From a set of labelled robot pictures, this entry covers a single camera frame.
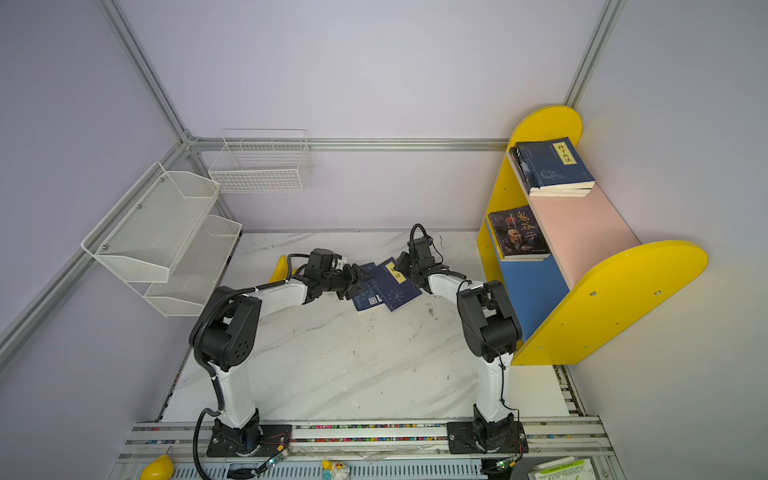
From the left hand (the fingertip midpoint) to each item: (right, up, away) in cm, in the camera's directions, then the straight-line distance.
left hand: (370, 280), depth 93 cm
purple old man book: (+49, +15, +4) cm, 52 cm away
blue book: (+7, -3, +10) cm, 13 cm away
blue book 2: (0, -6, +8) cm, 10 cm away
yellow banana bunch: (-31, +2, +8) cm, 32 cm away
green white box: (+47, -41, -27) cm, 68 cm away
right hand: (+9, +6, +7) cm, 13 cm away
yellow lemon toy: (-46, -42, -26) cm, 67 cm away
